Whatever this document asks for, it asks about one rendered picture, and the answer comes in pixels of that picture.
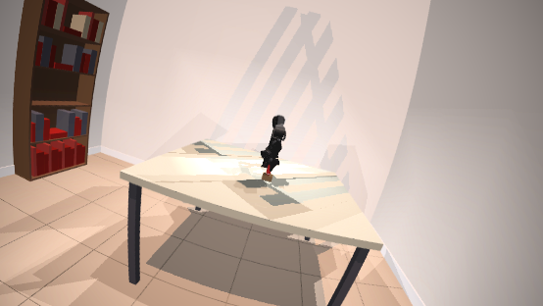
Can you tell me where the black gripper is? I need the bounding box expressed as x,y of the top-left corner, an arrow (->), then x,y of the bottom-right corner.
268,147 -> 280,172

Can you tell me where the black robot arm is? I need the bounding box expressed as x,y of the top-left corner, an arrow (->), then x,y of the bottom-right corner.
261,115 -> 286,168

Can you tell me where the brown block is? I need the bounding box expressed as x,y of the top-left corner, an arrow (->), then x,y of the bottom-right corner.
262,173 -> 273,182

